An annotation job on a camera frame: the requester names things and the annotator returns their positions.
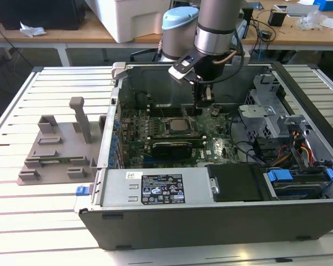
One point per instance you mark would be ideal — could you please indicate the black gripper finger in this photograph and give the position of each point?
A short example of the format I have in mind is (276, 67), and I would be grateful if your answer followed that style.
(208, 97)
(198, 99)

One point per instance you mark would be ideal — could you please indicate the silver CPU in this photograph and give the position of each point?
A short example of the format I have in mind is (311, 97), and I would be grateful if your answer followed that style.
(180, 125)

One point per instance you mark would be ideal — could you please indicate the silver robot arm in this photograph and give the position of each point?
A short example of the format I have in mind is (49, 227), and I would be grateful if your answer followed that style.
(213, 36)

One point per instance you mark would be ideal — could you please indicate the round coin cell battery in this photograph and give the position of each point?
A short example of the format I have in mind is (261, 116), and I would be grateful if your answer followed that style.
(216, 110)

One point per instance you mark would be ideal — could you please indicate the black RAM slot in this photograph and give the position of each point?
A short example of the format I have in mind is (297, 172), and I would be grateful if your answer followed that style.
(172, 114)
(177, 140)
(174, 135)
(172, 111)

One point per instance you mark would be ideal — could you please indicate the thin metal locking lever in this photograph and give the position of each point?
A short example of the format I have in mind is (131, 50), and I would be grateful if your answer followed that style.
(163, 115)

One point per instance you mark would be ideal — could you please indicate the silver metal drive cage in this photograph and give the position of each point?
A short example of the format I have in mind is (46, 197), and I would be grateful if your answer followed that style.
(255, 110)

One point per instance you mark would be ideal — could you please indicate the green motherboard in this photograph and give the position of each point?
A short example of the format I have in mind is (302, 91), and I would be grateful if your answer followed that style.
(219, 147)

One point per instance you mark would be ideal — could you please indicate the black graphics card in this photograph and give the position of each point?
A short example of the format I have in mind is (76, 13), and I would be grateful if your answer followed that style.
(172, 151)

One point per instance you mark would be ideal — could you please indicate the small black device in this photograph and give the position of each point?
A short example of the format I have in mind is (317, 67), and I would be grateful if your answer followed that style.
(265, 33)

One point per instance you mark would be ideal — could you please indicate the small black box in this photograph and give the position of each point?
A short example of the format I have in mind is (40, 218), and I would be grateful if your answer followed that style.
(276, 19)

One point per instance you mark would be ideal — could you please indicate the blue expansion slot clip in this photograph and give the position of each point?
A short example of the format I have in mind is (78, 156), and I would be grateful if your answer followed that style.
(113, 153)
(116, 124)
(112, 162)
(114, 145)
(115, 137)

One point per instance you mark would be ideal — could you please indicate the white plastic container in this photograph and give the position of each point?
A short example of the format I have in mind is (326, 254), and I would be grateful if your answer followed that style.
(138, 19)

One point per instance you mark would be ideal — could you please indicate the wooden desk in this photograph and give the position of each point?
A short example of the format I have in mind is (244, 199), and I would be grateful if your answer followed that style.
(294, 37)

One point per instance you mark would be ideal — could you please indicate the black plastic shroud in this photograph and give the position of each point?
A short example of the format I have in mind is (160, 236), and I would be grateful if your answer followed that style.
(233, 183)

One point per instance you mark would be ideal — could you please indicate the blue disk carrier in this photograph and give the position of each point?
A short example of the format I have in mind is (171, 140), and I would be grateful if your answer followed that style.
(278, 176)

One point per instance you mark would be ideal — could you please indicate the silver flat tray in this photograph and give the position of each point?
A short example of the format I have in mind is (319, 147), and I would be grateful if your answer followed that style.
(302, 9)

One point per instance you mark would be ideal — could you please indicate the clear plastic bag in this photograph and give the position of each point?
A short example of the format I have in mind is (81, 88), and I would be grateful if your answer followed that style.
(310, 20)

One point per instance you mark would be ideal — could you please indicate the silver power supply unit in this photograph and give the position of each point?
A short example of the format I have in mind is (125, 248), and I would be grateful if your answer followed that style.
(119, 191)

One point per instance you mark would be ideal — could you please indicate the white paper cards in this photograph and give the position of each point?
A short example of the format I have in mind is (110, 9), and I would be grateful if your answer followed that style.
(331, 23)

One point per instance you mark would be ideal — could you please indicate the black PC case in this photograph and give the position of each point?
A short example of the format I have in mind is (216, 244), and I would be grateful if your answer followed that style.
(183, 230)

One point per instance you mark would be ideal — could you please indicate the blue cardboard box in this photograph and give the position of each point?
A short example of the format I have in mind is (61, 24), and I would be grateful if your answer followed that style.
(330, 5)

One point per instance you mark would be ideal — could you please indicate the gray parts rack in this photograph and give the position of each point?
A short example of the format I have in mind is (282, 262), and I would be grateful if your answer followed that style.
(66, 133)

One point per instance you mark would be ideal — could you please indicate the blue case latch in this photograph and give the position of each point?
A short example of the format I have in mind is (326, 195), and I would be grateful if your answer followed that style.
(81, 191)

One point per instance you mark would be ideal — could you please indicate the green RAM stick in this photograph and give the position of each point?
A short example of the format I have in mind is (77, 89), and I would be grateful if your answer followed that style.
(55, 161)

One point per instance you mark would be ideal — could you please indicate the large black box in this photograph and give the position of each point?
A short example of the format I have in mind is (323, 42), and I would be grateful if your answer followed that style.
(39, 14)

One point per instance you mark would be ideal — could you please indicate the crumpled white paper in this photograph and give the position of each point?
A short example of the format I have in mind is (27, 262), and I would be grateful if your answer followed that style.
(30, 30)

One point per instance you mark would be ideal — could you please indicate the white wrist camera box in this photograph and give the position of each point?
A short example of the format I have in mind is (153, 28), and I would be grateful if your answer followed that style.
(183, 67)

